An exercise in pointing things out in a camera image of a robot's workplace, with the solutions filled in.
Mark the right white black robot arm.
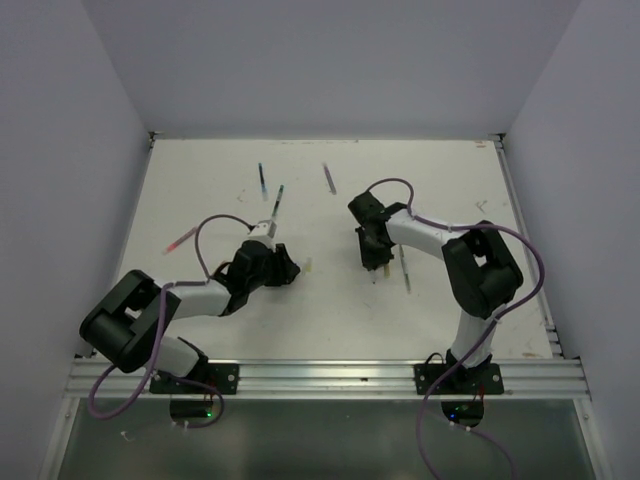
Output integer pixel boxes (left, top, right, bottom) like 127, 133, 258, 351
348, 191, 523, 393

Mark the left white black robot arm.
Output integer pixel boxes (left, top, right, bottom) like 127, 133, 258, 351
79, 240, 301, 393

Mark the pink red pen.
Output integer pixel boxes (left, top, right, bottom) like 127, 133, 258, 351
162, 227, 197, 255

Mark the dark green pen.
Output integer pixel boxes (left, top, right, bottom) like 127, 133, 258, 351
270, 184, 285, 222

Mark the purple pen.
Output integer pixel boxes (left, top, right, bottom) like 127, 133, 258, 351
322, 162, 337, 195

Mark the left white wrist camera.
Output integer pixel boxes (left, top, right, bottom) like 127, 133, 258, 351
248, 219, 277, 249

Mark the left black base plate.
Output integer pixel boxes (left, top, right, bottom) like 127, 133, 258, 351
149, 362, 240, 395

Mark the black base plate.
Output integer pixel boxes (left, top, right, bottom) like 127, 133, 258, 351
413, 363, 505, 396
149, 362, 240, 395

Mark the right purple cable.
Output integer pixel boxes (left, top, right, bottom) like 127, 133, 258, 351
367, 178, 546, 480

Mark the right side aluminium rail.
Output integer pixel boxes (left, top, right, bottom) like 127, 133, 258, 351
492, 132, 566, 359

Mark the aluminium rail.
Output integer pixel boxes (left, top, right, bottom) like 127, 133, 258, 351
63, 355, 592, 400
492, 132, 566, 359

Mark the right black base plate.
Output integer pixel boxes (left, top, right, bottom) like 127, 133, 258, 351
413, 363, 505, 396

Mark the aluminium front rail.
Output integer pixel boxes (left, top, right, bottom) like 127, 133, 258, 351
63, 355, 592, 400

